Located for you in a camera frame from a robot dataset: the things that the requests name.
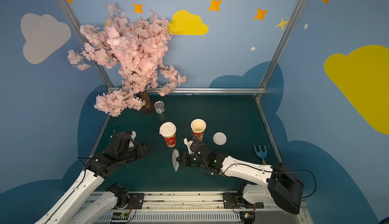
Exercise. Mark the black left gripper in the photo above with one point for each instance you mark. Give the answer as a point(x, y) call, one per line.
point(140, 149)

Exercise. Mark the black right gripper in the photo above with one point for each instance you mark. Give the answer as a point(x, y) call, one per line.
point(185, 159)

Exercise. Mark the translucent paper sheet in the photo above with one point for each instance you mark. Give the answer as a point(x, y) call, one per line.
point(175, 156)

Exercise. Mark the white lid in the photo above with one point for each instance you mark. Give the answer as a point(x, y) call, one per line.
point(167, 129)
point(219, 138)

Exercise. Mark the red paper cup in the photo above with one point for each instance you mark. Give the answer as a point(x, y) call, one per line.
point(171, 142)
point(198, 127)

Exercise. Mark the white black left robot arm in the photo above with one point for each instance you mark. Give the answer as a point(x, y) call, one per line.
point(95, 172)

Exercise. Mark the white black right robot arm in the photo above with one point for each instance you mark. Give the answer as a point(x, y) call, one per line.
point(265, 183)

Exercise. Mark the small silver tin can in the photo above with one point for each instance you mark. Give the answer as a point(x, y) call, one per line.
point(159, 107)

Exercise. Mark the small green circuit board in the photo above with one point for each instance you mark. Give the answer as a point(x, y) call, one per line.
point(119, 218)

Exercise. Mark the pink cherry blossom tree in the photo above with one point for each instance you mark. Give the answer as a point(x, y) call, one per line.
point(139, 48)

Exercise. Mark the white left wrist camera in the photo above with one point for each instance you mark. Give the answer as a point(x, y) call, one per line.
point(132, 137)

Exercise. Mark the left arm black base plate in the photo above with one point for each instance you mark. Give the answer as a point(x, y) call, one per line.
point(130, 201)

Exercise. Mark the aluminium front rail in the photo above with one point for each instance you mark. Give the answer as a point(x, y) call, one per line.
point(182, 207)

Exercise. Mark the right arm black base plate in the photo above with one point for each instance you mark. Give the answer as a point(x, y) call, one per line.
point(232, 200)

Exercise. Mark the blue garden fork wooden handle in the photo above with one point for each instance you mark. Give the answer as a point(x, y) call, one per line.
point(261, 152)

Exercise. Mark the aluminium frame back bar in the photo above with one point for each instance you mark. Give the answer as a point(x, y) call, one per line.
point(218, 91)

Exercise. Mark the aluminium frame left post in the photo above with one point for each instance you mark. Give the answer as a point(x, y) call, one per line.
point(65, 5)

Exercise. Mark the aluminium frame post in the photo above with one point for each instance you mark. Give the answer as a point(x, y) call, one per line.
point(293, 20)
point(65, 5)

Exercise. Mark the aluminium frame right post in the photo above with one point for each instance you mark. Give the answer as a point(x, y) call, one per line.
point(293, 20)

